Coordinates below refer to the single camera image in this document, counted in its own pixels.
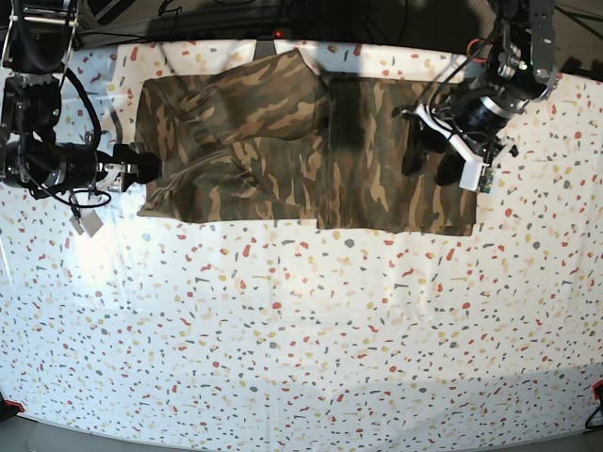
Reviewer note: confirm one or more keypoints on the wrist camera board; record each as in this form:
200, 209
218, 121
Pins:
89, 223
488, 181

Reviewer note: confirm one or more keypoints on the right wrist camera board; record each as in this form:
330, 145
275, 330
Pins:
89, 223

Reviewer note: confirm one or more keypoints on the red clamp left corner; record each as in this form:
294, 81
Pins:
9, 408

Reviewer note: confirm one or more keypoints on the red clamp right corner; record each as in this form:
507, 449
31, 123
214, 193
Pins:
597, 390

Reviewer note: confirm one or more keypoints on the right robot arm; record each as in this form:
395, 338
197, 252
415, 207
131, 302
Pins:
36, 50

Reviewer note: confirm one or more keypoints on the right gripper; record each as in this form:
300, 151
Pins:
116, 173

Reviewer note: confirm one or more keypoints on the grey camera mount base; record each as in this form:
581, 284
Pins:
264, 48

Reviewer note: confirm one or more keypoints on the red clamp corner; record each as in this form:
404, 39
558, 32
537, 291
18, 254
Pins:
9, 408
597, 390

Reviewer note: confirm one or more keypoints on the black power strip red light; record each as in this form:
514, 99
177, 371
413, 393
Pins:
261, 33

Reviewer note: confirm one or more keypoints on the camouflage T-shirt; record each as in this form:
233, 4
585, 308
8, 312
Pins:
272, 140

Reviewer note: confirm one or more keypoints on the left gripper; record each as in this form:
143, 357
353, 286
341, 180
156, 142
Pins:
427, 135

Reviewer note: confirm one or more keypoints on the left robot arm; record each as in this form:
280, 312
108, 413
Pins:
462, 122

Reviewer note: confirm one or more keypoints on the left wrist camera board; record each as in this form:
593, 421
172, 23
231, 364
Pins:
488, 181

